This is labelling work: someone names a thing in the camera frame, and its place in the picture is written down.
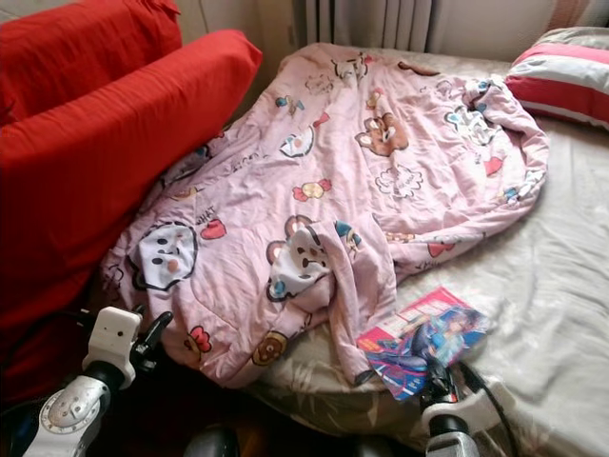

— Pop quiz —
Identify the grey pleated curtain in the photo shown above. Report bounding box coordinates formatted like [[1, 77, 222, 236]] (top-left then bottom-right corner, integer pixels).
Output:
[[290, 0, 434, 53]]

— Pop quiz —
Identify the pink sheer curtain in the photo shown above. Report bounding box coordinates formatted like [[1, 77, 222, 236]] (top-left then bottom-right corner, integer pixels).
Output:
[[547, 0, 609, 30]]

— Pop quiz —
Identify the red fabric cushion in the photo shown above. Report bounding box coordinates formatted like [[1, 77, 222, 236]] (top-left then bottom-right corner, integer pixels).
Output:
[[0, 29, 263, 401], [0, 0, 182, 125]]

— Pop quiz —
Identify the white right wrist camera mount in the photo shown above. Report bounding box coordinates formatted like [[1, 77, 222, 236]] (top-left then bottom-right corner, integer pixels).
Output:
[[421, 381, 515, 437]]

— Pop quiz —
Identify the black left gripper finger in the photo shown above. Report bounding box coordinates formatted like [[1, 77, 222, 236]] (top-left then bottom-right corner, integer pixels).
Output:
[[141, 311, 174, 351]]

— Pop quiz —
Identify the pink cartoon print quilt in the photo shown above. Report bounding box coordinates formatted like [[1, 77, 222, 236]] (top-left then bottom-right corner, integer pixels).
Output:
[[100, 43, 551, 389]]

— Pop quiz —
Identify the colourful comic book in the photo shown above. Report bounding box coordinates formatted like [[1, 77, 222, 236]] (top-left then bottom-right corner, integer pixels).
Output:
[[357, 286, 494, 401]]

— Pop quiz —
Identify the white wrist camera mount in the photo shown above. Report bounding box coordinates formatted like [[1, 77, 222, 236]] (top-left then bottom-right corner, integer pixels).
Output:
[[421, 381, 515, 437], [84, 305, 144, 389]]

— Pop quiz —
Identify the red white blue bolster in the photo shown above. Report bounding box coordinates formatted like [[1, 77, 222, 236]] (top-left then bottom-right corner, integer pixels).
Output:
[[504, 27, 609, 129]]

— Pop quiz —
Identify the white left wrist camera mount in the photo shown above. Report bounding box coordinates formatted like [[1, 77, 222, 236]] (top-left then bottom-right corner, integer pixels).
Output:
[[84, 305, 144, 389]]

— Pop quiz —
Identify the flat beige pillow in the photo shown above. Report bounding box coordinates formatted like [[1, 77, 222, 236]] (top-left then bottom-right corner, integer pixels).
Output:
[[519, 27, 609, 49]]

